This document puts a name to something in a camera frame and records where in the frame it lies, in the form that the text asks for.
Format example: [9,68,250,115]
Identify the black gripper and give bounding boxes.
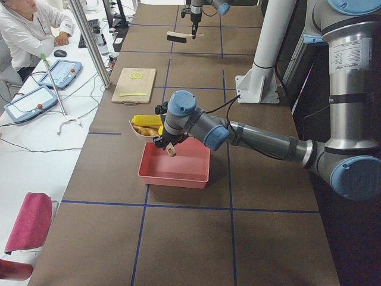
[154,101,189,150]
[180,5,203,39]

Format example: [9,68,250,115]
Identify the brown toy ginger root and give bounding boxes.
[133,126,159,136]

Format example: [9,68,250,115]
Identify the wooden hand brush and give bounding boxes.
[166,31,205,43]

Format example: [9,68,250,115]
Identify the yellow corn cob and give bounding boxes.
[131,114,163,126]

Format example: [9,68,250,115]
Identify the beige plastic dustpan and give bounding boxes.
[129,120,176,157]

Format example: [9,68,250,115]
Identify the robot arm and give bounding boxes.
[154,1,380,201]
[181,0,230,39]

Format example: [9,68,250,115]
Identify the pink plastic bin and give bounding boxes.
[138,138,211,189]

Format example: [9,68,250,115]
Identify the yellow plastic knife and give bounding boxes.
[119,92,147,97]

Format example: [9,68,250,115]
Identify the bamboo cutting board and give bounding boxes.
[111,68,156,104]

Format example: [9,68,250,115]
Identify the clear water bottle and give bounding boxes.
[92,26,109,55]

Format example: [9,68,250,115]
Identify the black keyboard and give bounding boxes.
[77,18,99,49]

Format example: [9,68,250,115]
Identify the blue teach pendant far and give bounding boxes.
[49,60,82,90]

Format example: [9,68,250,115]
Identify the blue teach pendant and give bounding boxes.
[4,86,58,123]
[49,60,82,90]

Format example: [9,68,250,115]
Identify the blue teach pendant near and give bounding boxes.
[4,86,58,123]

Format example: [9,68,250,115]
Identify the computer mouse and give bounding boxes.
[54,49,67,58]

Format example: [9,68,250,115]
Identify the metal rod with green tip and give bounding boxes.
[40,53,67,116]

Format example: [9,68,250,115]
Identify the red cloth on chair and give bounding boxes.
[4,192,54,255]

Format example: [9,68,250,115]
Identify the seated person in white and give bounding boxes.
[1,1,74,80]

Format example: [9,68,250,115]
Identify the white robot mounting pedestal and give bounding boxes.
[235,0,296,104]

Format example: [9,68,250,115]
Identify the aluminium frame post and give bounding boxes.
[69,0,111,89]

